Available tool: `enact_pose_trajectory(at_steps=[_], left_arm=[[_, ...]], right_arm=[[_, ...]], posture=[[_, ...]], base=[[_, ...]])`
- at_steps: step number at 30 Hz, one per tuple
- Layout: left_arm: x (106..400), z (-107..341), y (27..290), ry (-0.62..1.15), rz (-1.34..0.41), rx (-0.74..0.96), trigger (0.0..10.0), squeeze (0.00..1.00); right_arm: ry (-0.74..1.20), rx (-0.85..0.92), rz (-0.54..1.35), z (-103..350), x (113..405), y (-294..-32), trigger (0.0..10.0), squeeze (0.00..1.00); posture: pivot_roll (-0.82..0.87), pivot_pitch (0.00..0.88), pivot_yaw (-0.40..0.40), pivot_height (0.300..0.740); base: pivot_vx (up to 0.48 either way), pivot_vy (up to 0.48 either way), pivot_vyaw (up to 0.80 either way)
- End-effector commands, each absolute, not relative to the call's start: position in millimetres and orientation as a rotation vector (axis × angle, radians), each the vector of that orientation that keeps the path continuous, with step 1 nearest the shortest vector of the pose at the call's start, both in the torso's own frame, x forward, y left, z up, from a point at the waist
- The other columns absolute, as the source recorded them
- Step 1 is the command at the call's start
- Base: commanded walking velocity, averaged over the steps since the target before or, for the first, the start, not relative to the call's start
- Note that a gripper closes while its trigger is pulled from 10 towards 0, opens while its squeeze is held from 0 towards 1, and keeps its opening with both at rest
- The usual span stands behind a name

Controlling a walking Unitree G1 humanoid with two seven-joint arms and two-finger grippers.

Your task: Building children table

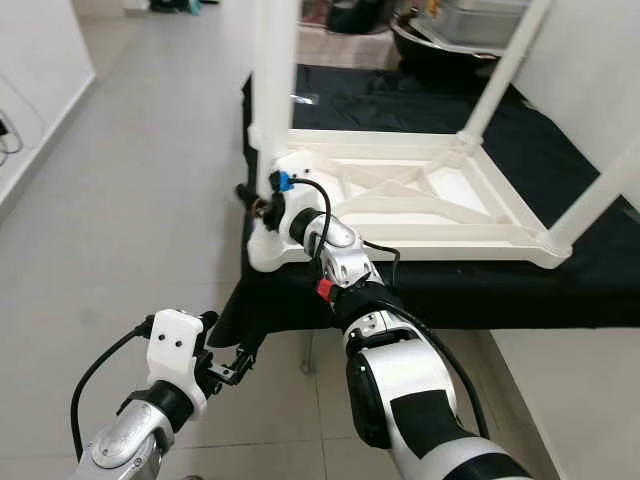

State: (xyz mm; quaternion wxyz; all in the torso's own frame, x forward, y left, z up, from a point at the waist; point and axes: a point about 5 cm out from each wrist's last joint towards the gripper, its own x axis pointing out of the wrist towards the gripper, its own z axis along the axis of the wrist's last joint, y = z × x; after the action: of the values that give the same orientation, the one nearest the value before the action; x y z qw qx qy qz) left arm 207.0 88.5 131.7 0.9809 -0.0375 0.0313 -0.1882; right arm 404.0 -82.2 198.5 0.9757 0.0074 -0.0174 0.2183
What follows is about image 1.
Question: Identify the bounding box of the black tablecloth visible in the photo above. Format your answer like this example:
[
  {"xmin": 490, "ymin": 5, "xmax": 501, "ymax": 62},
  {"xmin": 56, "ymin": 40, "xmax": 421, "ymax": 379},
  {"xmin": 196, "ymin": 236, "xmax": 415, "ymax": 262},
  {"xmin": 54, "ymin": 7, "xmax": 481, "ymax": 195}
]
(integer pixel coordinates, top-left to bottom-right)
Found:
[{"xmin": 210, "ymin": 65, "xmax": 640, "ymax": 347}]

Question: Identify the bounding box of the beige woven cloth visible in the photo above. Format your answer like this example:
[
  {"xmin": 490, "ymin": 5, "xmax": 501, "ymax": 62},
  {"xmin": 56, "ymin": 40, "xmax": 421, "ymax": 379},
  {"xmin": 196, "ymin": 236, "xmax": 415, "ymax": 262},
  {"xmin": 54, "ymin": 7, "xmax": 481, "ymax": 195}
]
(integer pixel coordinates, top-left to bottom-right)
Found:
[{"xmin": 295, "ymin": 25, "xmax": 402, "ymax": 70}]

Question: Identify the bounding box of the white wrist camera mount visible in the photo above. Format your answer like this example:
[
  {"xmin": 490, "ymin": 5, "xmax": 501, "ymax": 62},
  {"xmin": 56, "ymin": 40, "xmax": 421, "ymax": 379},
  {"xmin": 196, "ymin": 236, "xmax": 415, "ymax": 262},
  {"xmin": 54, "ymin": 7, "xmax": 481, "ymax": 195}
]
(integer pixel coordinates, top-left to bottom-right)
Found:
[
  {"xmin": 147, "ymin": 310, "xmax": 212, "ymax": 412},
  {"xmin": 250, "ymin": 150, "xmax": 320, "ymax": 247}
]

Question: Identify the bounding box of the white plastic children table top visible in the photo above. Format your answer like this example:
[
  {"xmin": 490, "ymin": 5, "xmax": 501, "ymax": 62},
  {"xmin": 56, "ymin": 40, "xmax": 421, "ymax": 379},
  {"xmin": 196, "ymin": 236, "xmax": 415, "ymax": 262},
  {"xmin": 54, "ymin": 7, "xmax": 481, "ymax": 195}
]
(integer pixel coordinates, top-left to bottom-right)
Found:
[{"xmin": 247, "ymin": 125, "xmax": 574, "ymax": 274}]

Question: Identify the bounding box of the black wok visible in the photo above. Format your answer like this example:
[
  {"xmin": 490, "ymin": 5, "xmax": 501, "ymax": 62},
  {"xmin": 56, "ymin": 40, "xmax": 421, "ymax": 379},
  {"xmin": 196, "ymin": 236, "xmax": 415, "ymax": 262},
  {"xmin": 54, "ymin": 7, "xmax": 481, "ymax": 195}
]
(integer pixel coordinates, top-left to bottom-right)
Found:
[{"xmin": 390, "ymin": 15, "xmax": 512, "ymax": 80}]

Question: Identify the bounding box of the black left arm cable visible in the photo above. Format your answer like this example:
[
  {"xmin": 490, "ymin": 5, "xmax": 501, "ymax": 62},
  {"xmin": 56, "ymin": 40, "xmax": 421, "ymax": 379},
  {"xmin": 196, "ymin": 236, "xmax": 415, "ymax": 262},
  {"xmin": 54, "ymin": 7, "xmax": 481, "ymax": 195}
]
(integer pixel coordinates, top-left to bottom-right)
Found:
[{"xmin": 70, "ymin": 318, "xmax": 157, "ymax": 462}]

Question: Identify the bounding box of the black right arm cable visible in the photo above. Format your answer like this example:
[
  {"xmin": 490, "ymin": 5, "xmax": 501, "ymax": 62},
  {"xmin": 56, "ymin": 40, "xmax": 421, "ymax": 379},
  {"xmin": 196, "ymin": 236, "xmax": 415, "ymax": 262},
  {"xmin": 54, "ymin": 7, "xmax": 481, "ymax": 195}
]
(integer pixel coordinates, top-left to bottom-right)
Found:
[{"xmin": 295, "ymin": 178, "xmax": 492, "ymax": 442}]

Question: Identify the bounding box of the shiny dark metal pan lid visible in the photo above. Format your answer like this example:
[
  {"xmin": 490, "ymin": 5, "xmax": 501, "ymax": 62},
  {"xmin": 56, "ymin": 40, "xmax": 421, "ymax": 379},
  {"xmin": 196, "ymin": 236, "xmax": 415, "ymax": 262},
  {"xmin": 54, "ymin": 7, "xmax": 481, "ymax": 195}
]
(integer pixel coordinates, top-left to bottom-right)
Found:
[{"xmin": 325, "ymin": 0, "xmax": 412, "ymax": 37}]

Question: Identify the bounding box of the black floor appliance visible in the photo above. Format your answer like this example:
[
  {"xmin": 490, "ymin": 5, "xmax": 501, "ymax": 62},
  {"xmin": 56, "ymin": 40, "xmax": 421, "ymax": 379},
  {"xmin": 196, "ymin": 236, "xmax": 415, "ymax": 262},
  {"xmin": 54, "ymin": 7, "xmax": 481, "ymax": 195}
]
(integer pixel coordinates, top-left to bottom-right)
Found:
[{"xmin": 150, "ymin": 0, "xmax": 202, "ymax": 16}]

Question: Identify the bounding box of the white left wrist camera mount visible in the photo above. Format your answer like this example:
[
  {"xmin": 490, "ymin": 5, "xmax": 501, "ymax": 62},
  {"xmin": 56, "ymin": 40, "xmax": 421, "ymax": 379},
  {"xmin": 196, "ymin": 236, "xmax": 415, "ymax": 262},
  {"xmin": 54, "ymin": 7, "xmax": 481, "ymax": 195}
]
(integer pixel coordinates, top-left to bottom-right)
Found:
[{"xmin": 147, "ymin": 310, "xmax": 212, "ymax": 412}]

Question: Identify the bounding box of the metal folding table frame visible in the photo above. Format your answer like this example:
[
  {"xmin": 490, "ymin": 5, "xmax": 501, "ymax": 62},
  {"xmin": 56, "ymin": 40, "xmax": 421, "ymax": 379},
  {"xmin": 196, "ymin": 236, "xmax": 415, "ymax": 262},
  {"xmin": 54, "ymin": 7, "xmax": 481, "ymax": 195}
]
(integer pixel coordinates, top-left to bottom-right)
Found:
[{"xmin": 299, "ymin": 335, "xmax": 314, "ymax": 377}]

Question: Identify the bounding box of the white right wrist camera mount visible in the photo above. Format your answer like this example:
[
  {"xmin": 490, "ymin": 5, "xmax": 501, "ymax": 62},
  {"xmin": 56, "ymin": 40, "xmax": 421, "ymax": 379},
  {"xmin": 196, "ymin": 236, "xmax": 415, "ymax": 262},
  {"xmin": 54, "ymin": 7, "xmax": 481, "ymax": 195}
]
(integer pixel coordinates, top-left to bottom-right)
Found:
[{"xmin": 250, "ymin": 150, "xmax": 320, "ymax": 247}]

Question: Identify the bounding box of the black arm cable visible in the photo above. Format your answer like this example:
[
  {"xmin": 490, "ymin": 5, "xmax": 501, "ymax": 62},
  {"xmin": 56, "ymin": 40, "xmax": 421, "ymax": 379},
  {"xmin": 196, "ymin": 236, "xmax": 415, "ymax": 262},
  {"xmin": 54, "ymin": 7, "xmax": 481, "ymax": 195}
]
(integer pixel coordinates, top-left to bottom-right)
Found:
[
  {"xmin": 70, "ymin": 318, "xmax": 157, "ymax": 462},
  {"xmin": 295, "ymin": 178, "xmax": 492, "ymax": 442}
]

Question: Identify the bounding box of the black wall power cable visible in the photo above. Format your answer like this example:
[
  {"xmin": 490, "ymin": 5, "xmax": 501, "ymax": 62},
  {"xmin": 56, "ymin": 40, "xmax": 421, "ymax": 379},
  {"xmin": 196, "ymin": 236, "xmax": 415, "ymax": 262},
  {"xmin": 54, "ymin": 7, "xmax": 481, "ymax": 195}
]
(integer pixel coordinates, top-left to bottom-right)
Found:
[{"xmin": 0, "ymin": 110, "xmax": 27, "ymax": 167}]

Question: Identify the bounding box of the clear plastic storage box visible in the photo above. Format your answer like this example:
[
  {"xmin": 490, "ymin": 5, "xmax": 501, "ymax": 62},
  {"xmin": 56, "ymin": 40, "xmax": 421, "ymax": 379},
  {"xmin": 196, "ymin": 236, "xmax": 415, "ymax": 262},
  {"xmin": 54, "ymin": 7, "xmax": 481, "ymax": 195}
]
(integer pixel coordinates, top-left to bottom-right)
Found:
[{"xmin": 420, "ymin": 0, "xmax": 532, "ymax": 52}]

